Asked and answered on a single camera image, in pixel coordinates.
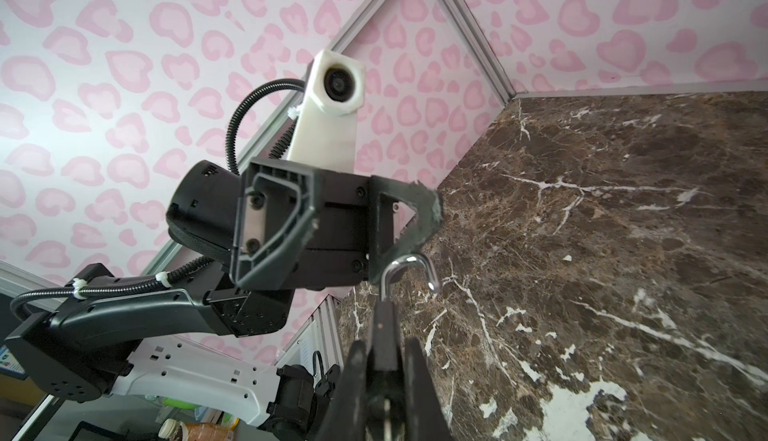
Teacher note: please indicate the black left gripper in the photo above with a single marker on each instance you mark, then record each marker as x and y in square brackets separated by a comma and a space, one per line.
[291, 232]

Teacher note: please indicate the small black key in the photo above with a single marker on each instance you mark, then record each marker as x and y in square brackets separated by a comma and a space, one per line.
[384, 344]

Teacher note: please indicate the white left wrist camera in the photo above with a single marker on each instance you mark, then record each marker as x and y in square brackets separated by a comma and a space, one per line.
[326, 129]

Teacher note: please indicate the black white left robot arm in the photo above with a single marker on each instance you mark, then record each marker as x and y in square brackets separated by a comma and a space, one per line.
[101, 334]

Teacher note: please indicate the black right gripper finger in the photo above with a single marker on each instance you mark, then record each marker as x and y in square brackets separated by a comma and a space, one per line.
[424, 418]

